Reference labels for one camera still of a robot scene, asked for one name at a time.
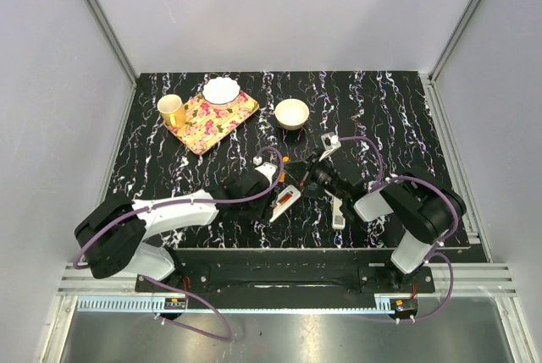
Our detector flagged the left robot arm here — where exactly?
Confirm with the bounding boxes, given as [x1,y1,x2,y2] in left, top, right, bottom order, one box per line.
[74,162,279,291]

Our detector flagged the aluminium frame post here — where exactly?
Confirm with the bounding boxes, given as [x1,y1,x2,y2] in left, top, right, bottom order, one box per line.
[61,0,139,80]
[429,0,509,83]

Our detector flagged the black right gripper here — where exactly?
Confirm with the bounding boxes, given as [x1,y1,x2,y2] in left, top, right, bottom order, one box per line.
[281,149,348,201]

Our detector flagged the yellow mug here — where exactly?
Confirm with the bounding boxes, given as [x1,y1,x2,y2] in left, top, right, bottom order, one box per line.
[157,94,185,129]

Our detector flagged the red orange battery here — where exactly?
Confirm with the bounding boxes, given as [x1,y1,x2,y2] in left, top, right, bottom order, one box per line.
[277,193,293,205]

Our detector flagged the floral rectangular tray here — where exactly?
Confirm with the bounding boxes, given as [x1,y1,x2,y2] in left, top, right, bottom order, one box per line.
[165,91,259,155]

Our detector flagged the right aluminium frame post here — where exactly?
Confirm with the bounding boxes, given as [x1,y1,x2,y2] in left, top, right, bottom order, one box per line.
[429,0,509,83]

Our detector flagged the black remote control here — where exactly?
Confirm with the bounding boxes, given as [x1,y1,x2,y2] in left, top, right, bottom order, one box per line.
[303,181,322,199]

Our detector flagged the left aluminium frame post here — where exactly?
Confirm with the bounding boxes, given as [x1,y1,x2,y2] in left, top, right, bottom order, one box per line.
[61,0,139,80]

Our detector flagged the white remote blue batteries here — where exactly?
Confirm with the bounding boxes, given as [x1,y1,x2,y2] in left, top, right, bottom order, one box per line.
[332,196,346,230]

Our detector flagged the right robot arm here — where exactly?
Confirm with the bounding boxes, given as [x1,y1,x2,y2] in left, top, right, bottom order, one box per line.
[285,154,467,292]

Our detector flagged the white remote orange batteries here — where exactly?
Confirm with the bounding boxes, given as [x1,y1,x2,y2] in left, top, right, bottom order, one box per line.
[269,184,301,223]

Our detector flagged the white scalloped bowl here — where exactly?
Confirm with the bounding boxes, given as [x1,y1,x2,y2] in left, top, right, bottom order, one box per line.
[202,77,241,109]

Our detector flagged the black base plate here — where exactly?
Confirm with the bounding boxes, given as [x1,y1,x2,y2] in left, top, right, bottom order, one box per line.
[134,248,437,311]

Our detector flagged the beige round bowl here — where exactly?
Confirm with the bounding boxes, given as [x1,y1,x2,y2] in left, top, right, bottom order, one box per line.
[274,98,310,130]

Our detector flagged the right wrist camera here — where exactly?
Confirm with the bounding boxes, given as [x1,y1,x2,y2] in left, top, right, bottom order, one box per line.
[319,132,341,161]

